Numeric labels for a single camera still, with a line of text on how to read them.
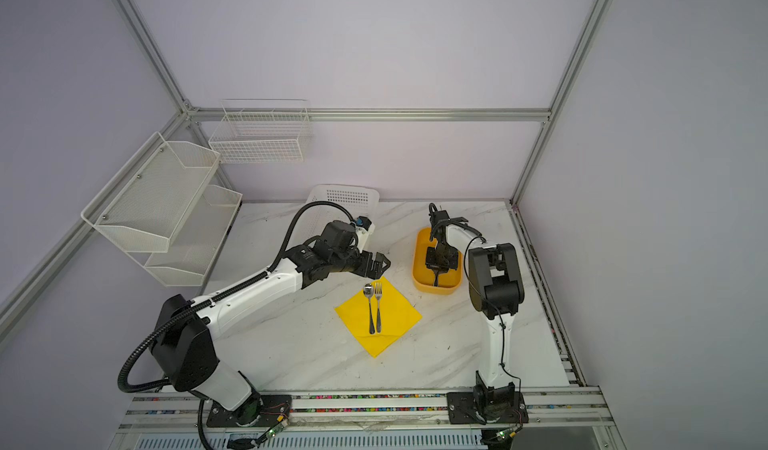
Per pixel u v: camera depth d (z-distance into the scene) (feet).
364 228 2.41
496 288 1.86
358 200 3.76
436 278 3.21
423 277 3.23
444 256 2.75
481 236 2.12
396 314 2.98
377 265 2.39
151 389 1.46
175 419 2.41
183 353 1.41
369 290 3.11
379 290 3.14
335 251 2.07
